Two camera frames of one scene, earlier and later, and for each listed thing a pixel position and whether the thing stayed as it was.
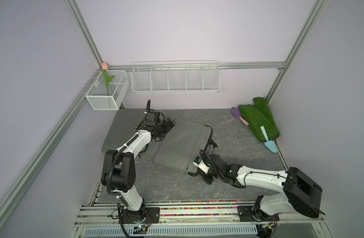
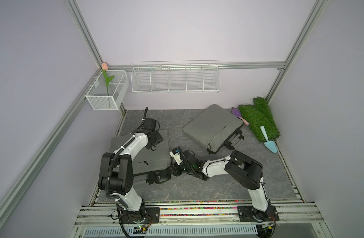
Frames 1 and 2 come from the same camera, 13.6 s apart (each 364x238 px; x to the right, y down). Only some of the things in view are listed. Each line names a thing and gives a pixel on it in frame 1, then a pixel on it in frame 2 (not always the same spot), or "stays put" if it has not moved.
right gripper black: [205, 180] → [173, 168]
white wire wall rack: [170, 77] stays put
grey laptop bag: [124, 123] → [149, 159]
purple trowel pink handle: [237, 113] stays put
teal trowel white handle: [270, 145] stays put
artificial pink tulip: [104, 67] stays put
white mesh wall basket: [97, 95] stays put
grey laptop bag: [182, 146] → [214, 128]
